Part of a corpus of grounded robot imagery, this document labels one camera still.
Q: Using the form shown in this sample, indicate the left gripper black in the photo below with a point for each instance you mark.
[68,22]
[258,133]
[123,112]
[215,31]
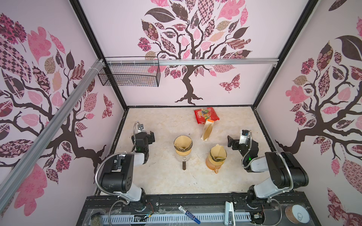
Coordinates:
[150,138]

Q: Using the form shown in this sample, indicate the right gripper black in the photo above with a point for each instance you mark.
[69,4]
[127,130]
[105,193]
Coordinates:
[232,141]

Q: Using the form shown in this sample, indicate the orange glass pitcher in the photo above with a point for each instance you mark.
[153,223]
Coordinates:
[214,165]

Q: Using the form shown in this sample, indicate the orange coffee filter pack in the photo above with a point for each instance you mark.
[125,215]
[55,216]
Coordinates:
[208,127]

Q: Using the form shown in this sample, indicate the brown paper coffee filter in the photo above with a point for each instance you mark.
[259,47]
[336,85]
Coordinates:
[183,142]

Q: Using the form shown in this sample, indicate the clear ribbed glass dripper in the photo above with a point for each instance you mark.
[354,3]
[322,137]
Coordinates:
[183,147]

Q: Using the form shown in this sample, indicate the green glass dripper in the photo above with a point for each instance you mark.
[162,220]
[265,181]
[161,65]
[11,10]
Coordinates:
[219,160]

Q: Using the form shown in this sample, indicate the clear glass carafe brown handle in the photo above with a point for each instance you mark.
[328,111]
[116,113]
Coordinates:
[183,160]

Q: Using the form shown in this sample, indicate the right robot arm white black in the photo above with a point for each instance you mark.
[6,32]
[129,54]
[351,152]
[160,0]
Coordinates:
[286,173]

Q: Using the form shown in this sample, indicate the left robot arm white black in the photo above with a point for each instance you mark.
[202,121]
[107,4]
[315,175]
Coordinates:
[115,174]

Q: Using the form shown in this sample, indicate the red snack bag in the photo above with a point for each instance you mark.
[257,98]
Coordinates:
[204,114]

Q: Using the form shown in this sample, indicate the blue white marker pen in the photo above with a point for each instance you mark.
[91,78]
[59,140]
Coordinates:
[189,215]

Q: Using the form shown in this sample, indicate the brown tape roll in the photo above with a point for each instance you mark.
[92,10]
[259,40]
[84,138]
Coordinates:
[297,214]

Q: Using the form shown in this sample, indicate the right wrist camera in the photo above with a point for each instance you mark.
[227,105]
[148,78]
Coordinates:
[244,137]

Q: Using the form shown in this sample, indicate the black wire basket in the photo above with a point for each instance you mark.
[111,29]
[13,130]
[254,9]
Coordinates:
[131,71]

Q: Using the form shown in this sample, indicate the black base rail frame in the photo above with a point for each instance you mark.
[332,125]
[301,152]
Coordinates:
[97,210]

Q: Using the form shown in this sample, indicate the white slotted cable duct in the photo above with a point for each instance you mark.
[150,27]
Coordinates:
[166,218]

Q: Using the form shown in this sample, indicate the back aluminium rail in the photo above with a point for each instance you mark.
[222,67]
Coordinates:
[191,62]

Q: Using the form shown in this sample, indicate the aluminium rail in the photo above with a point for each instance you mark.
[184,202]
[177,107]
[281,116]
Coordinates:
[15,178]
[191,62]

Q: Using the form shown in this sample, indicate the left aluminium rail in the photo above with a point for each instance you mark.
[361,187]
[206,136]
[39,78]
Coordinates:
[15,178]

